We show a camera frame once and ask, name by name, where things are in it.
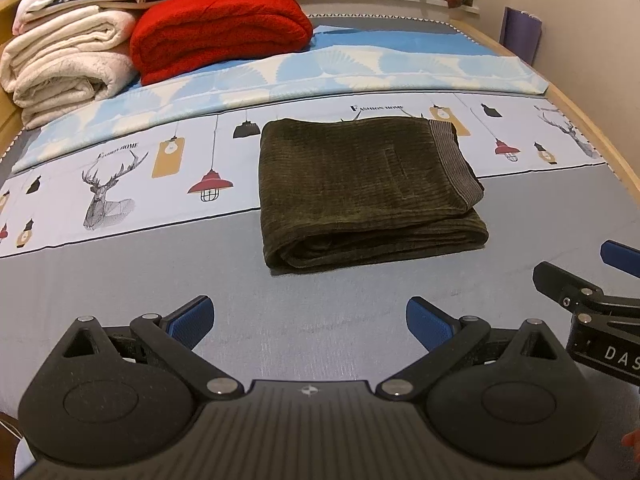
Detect dark olive corduroy pants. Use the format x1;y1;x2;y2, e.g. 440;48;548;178
259;116;490;275

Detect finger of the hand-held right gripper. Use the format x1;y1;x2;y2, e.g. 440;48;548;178
532;260;640;322
600;240;640;276

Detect cream folded quilt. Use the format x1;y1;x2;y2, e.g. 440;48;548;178
0;6;140;131

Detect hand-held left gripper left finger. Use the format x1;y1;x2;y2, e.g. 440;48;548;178
47;295;246;402

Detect wooden bed frame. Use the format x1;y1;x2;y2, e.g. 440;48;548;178
0;0;640;226

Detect blue fan-patterned blanket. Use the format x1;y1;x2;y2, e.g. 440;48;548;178
10;25;551;173

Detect purple flat board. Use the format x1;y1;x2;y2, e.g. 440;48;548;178
501;6;543;67

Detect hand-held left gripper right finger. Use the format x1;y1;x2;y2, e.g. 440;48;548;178
375;296;573;402

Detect red folded blanket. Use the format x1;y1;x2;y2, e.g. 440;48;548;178
129;0;315;86

